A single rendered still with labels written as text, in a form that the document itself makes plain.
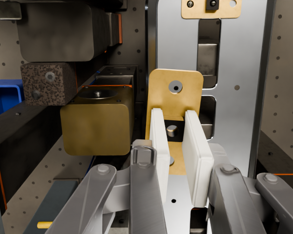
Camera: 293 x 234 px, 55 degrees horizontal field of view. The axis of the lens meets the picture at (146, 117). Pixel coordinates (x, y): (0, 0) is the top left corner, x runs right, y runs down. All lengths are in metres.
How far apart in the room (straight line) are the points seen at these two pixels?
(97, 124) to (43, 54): 0.11
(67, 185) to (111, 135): 0.49
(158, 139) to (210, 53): 0.31
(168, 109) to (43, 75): 0.19
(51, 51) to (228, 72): 0.26
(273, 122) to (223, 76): 0.42
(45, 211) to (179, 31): 0.53
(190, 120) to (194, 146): 0.03
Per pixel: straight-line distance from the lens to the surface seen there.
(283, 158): 0.66
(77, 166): 0.85
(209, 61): 0.45
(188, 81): 0.20
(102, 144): 0.39
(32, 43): 0.38
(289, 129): 0.87
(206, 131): 0.48
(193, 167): 0.16
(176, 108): 0.21
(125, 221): 0.43
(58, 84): 0.35
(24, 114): 0.57
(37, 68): 0.36
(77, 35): 0.36
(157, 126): 0.17
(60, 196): 0.81
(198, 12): 0.43
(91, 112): 0.37
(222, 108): 0.46
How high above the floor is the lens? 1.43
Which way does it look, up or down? 72 degrees down
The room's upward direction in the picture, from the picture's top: 178 degrees counter-clockwise
